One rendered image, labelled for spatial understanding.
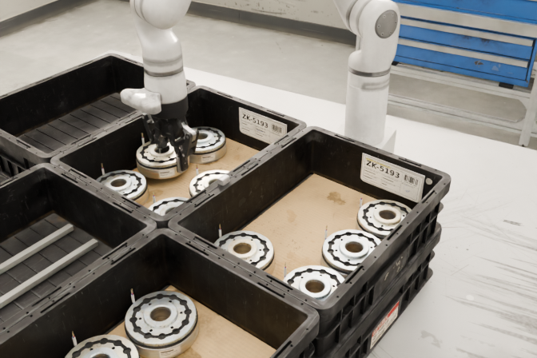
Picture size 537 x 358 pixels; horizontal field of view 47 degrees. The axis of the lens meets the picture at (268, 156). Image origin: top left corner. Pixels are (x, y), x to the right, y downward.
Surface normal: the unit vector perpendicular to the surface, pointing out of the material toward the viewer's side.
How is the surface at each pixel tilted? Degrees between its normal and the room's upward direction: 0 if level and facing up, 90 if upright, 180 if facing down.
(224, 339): 0
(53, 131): 0
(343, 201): 0
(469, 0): 90
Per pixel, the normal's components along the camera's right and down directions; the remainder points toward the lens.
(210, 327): 0.00, -0.85
